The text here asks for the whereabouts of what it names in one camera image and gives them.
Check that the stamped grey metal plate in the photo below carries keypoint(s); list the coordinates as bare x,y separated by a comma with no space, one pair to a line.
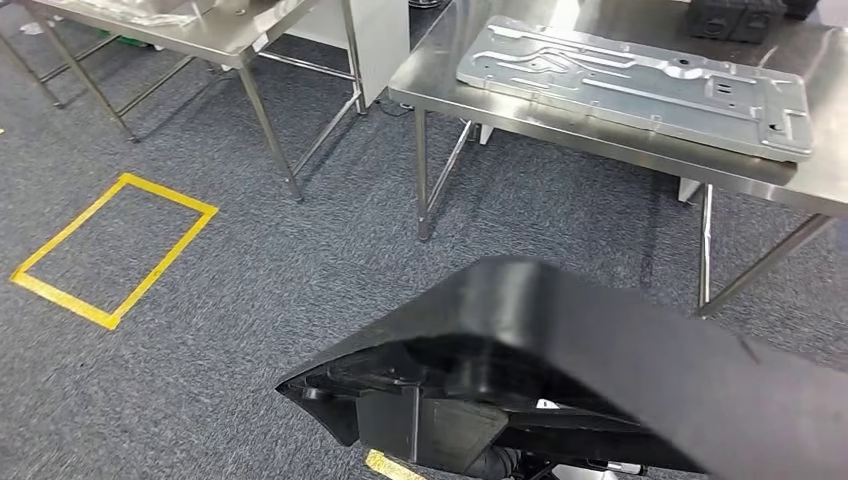
629,79

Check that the green plastic crate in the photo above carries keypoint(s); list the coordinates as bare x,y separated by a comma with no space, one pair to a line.
126,38

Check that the stainless steel table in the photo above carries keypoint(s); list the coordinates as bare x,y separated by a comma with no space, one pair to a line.
218,36

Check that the long black plastic part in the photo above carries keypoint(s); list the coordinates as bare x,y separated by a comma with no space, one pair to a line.
629,371

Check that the stainless steel workbench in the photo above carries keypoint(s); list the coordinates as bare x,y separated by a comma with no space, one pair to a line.
434,66

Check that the clear plastic bag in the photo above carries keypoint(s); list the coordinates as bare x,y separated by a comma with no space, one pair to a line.
146,12

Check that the white cabinet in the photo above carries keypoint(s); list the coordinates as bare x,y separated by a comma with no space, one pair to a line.
381,40

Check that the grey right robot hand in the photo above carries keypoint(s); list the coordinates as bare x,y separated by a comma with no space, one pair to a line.
497,467

